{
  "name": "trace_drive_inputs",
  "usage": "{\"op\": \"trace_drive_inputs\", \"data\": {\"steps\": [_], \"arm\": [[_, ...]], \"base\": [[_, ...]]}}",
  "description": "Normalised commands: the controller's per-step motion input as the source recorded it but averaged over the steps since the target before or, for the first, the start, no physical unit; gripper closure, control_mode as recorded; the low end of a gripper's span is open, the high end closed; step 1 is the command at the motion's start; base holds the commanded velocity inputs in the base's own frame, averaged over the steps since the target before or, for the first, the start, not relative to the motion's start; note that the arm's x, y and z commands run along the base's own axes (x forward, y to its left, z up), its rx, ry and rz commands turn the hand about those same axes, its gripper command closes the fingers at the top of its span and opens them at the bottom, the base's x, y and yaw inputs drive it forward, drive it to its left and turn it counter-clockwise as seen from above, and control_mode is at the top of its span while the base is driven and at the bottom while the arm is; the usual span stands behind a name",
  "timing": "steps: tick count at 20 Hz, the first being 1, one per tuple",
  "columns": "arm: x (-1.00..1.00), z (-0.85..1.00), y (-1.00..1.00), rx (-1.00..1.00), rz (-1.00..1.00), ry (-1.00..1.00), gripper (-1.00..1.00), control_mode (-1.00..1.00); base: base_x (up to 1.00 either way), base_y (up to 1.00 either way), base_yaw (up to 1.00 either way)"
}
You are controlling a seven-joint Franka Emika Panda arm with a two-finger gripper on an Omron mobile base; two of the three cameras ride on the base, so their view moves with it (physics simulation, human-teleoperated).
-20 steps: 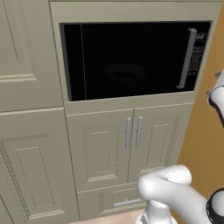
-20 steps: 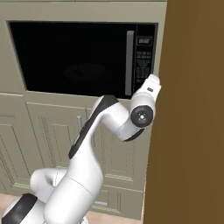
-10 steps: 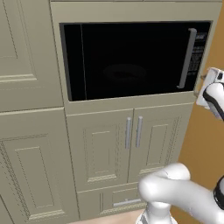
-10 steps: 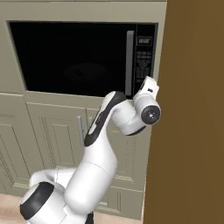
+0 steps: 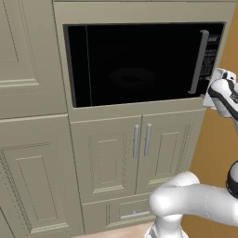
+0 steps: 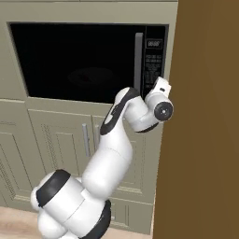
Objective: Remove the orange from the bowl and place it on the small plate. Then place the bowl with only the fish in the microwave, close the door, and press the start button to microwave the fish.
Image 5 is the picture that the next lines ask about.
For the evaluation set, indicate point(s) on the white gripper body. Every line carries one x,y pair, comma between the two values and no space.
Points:
211,88

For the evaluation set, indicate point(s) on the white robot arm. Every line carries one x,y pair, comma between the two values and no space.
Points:
198,198

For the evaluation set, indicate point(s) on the black microwave oven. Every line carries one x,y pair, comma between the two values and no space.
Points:
214,49

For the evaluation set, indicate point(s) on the black microwave door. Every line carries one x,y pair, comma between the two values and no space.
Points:
130,62

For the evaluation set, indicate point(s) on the large beige cupboard door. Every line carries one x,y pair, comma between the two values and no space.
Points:
28,55

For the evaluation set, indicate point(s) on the tall beige cupboard door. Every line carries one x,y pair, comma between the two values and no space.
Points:
37,176

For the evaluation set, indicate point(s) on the beige drawer front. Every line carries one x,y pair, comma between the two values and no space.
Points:
114,214

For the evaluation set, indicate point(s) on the beige cabinet frame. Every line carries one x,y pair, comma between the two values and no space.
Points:
136,12

